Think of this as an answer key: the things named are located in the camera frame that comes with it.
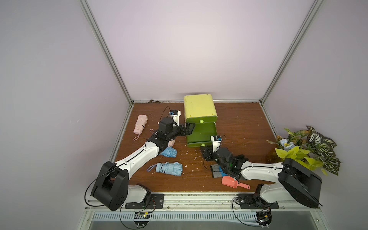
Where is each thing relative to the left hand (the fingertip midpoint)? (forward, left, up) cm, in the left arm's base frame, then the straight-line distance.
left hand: (191, 124), depth 81 cm
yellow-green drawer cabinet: (+10, -6, +1) cm, 12 cm away
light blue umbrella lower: (-20, +9, -16) cm, 27 cm away
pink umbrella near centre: (-3, +13, -17) cm, 22 cm away
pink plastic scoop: (-25, -23, -20) cm, 40 cm away
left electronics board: (-42, +25, -22) cm, 53 cm away
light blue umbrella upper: (-11, +13, -15) cm, 22 cm away
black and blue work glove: (-20, -16, -20) cm, 32 cm away
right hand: (-8, -7, -10) cm, 15 cm away
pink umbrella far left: (+15, +37, -17) cm, 43 cm away
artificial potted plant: (-15, -60, +1) cm, 61 cm away
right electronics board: (-42, -37, -22) cm, 60 cm away
